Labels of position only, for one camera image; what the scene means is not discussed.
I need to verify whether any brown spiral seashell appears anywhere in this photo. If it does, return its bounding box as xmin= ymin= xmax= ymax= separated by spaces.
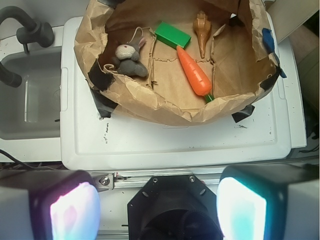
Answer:
xmin=192 ymin=10 xmax=212 ymax=59

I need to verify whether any blue tape piece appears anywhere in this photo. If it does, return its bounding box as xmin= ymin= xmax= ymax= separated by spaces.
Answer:
xmin=262 ymin=28 xmax=287 ymax=79

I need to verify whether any orange plastic carrot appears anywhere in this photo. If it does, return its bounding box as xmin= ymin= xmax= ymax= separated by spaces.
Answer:
xmin=176 ymin=45 xmax=214 ymax=103

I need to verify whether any aluminium extrusion rail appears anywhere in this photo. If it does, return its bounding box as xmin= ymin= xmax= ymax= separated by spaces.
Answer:
xmin=89 ymin=167 xmax=224 ymax=192

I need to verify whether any grey plush bunny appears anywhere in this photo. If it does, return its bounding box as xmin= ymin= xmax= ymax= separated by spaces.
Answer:
xmin=112 ymin=37 xmax=148 ymax=78

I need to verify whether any dark grey faucet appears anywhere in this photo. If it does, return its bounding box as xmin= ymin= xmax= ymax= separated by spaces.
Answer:
xmin=0 ymin=6 xmax=55 ymax=88

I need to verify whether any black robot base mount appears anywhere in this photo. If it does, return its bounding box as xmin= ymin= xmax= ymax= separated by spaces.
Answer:
xmin=127 ymin=175 xmax=224 ymax=240

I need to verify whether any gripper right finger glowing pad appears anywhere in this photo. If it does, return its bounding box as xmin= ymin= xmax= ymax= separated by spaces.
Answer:
xmin=216 ymin=163 xmax=320 ymax=240

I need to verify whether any green rectangular block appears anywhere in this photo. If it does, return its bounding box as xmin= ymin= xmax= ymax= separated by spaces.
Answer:
xmin=154 ymin=22 xmax=192 ymax=49

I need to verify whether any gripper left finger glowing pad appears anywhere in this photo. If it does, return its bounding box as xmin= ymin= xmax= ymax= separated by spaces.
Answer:
xmin=0 ymin=170 xmax=101 ymax=240

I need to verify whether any white toy sink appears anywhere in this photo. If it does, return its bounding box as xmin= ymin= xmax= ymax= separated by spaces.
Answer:
xmin=0 ymin=26 xmax=64 ymax=163

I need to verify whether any crumpled brown paper bag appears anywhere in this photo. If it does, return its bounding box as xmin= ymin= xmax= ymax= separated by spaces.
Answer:
xmin=74 ymin=0 xmax=281 ymax=127

